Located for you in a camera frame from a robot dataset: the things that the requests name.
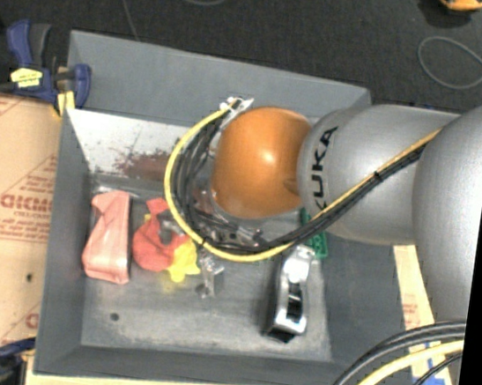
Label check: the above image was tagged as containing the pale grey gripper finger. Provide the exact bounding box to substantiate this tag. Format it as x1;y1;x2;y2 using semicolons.
192;253;217;300
208;264;227;297

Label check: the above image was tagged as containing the grey metal bin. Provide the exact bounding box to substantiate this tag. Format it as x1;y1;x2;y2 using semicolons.
22;28;457;385

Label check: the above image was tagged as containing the red and yellow soft toy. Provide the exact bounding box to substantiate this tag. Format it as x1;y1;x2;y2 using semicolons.
126;194;211;288

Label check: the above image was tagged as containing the green flat block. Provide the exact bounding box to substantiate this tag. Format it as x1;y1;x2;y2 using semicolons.
293;207;336;260

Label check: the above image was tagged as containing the pink cloth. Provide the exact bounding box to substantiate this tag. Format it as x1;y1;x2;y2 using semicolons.
78;186;143;287

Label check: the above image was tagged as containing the brown cardboard board, red print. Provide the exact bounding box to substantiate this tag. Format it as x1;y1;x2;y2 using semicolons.
0;92;71;365

